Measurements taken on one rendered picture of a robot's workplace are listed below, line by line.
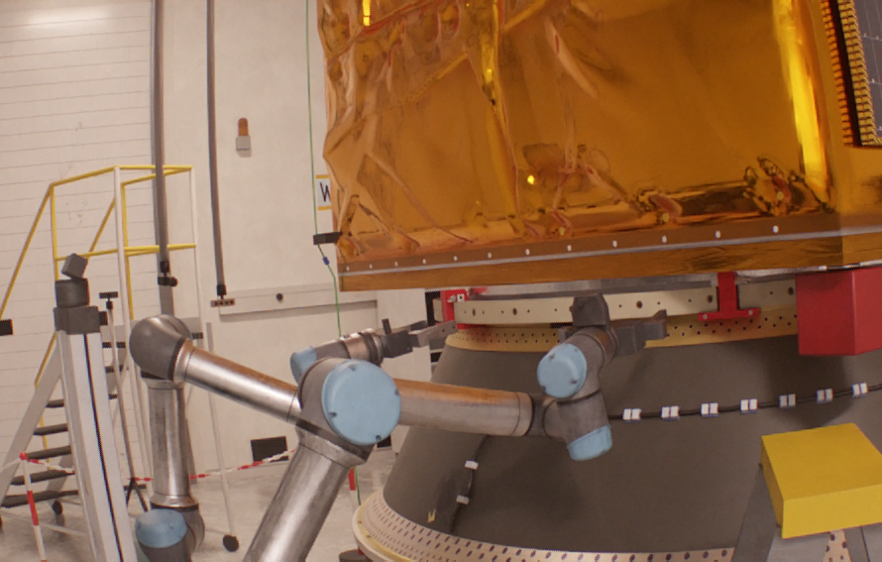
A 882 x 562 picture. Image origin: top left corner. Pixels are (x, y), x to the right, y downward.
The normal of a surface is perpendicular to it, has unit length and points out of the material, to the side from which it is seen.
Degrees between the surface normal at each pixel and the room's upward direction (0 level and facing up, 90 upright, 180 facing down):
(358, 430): 84
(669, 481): 62
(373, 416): 84
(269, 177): 90
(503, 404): 68
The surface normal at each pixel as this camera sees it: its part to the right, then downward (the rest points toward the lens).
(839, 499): -0.22, 0.02
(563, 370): -0.49, 0.22
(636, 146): -0.88, 0.09
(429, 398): 0.41, -0.33
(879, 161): 0.49, -0.07
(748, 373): -0.33, -0.44
